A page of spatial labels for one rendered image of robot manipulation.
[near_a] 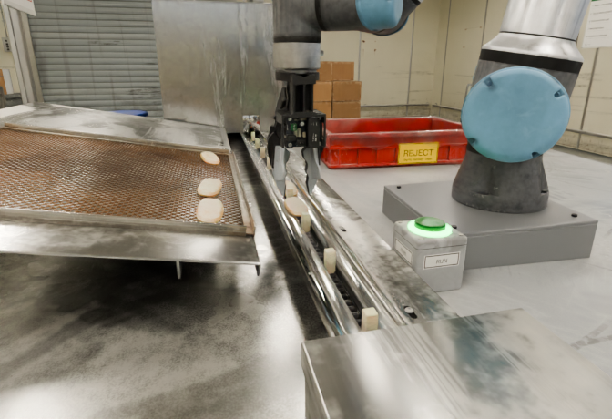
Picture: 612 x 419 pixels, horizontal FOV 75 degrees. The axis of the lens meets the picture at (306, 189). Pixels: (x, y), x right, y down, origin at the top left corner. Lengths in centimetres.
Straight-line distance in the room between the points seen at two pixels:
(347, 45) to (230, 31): 680
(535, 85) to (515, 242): 24
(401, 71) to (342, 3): 806
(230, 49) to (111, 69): 650
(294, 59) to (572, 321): 50
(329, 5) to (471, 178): 35
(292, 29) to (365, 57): 772
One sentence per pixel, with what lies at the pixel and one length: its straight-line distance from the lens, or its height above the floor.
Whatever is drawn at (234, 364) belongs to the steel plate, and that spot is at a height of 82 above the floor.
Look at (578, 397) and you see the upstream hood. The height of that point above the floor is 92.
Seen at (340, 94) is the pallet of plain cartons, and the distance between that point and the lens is 536.
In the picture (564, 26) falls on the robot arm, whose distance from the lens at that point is 57.
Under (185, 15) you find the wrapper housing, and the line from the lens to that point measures 149.
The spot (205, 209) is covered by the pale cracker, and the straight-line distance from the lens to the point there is 58.
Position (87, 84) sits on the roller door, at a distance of 801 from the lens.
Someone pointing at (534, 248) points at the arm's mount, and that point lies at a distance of 68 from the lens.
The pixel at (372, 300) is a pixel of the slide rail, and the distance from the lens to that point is 47.
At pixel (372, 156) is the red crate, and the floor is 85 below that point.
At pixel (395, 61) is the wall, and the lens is 860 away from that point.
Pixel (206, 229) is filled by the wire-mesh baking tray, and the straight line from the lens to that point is 53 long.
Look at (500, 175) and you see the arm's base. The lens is 69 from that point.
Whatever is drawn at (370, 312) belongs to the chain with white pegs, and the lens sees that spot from 41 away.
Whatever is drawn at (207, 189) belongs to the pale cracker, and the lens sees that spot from 67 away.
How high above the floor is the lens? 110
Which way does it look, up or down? 17 degrees down
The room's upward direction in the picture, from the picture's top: straight up
